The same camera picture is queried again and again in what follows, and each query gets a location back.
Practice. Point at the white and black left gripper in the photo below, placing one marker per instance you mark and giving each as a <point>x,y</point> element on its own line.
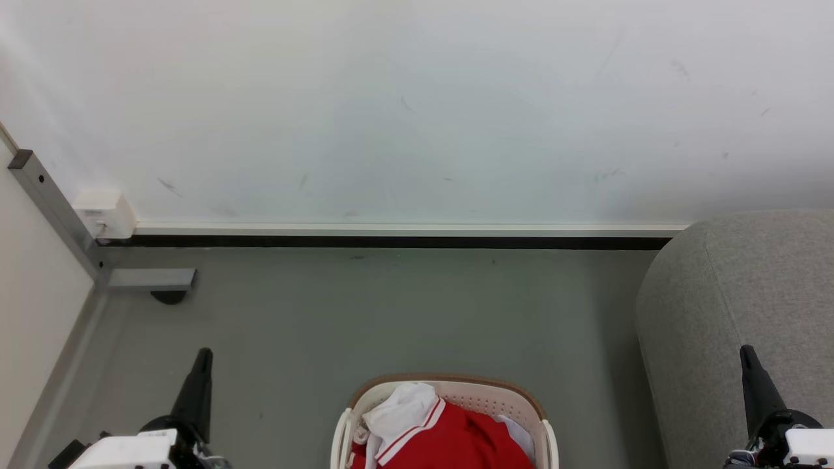
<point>127,451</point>

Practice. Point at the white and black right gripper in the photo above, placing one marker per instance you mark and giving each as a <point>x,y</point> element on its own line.
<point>791,443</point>

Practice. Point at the red shirt with white trim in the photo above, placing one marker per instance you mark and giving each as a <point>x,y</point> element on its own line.
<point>456,440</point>

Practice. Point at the grey fabric sofa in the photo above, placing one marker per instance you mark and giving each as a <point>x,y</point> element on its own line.
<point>736,306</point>

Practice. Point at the white partition panel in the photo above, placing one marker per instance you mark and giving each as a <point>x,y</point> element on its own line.
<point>32,286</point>

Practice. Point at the white and black baseboard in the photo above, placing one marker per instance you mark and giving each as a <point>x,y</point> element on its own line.
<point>391,236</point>

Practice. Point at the white laundry basket brown rim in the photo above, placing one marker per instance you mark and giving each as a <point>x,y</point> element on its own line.
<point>469,394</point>

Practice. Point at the black round frame foot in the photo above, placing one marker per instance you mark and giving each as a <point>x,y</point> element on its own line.
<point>169,297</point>

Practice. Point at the white wall box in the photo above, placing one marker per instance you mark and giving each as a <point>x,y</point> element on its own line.
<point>106,212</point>

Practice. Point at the grey metal partition frame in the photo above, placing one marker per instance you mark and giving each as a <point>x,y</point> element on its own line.
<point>62,218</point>

